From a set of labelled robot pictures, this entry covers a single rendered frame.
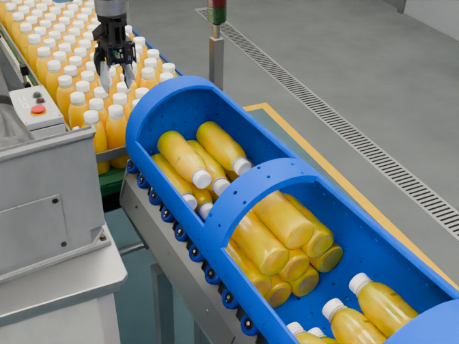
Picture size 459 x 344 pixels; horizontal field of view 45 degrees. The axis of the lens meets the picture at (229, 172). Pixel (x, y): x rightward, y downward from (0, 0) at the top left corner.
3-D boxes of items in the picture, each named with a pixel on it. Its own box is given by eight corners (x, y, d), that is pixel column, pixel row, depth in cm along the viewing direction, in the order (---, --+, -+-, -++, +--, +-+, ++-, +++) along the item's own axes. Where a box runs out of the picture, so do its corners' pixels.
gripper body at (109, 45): (108, 70, 136) (103, 22, 129) (97, 57, 142) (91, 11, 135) (138, 65, 139) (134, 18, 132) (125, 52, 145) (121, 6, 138)
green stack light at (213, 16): (212, 24, 180) (212, 9, 177) (203, 18, 184) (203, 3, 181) (229, 22, 182) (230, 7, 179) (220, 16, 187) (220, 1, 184)
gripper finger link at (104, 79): (102, 100, 141) (106, 66, 137) (95, 91, 145) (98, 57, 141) (114, 100, 143) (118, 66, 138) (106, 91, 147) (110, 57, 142)
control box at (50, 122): (31, 158, 144) (23, 124, 138) (13, 123, 158) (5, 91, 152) (69, 148, 148) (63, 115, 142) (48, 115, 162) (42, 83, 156)
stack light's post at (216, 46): (212, 274, 249) (214, 40, 185) (207, 268, 252) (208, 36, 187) (219, 270, 250) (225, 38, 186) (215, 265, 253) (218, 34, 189)
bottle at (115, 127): (125, 171, 157) (119, 121, 148) (104, 166, 159) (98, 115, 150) (137, 159, 162) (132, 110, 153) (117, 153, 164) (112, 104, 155)
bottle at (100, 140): (115, 166, 159) (109, 116, 150) (100, 178, 154) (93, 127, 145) (96, 160, 162) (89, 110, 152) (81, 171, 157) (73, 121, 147)
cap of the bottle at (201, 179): (211, 173, 124) (214, 177, 123) (201, 186, 125) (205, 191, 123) (199, 167, 121) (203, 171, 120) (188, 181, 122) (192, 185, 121)
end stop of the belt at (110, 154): (89, 165, 151) (88, 156, 149) (89, 164, 151) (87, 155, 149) (218, 130, 167) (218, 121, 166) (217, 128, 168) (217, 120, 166)
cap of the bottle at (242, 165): (233, 175, 128) (238, 179, 127) (232, 162, 125) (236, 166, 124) (248, 168, 129) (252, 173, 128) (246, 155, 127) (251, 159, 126)
